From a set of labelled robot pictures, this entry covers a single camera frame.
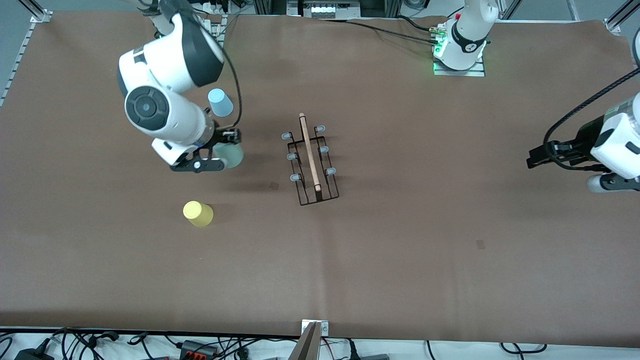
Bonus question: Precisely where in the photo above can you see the grey camera stand pole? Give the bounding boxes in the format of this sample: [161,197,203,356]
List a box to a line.
[287,322,322,360]

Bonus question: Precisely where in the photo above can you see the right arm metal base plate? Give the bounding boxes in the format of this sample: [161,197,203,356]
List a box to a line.
[200,14,224,51]

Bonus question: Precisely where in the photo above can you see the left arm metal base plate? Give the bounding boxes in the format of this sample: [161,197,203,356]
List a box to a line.
[432,55,487,78]

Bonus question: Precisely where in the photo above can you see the black orange connector box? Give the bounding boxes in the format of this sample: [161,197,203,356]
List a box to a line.
[179,340,219,359]

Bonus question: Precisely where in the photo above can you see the light blue plastic cup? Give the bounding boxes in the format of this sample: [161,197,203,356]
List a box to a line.
[207,88,235,118]

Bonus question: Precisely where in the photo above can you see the mint green plastic cup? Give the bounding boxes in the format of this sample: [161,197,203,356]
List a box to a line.
[214,142,245,170]

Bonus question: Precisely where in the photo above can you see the white plug socket strip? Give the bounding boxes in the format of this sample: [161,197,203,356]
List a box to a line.
[192,0,233,15]

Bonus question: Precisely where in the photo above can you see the black power adapter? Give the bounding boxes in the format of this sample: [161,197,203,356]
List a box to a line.
[14,347,55,360]

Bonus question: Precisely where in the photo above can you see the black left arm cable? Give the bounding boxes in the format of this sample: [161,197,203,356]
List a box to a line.
[544,67,640,171]

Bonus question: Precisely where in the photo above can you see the yellow plastic cup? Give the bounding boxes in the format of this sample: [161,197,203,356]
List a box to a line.
[182,200,215,229]

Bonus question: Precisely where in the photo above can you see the small metal bracket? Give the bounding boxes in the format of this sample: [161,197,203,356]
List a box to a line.
[301,320,330,337]

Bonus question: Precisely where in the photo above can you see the white power strip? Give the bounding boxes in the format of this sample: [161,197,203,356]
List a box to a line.
[300,0,362,20]

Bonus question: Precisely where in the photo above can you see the black wire cup holder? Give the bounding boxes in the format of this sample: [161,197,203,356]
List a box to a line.
[281,112,341,207]

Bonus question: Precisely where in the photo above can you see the black cable on table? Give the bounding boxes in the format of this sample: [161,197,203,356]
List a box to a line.
[345,17,443,47]

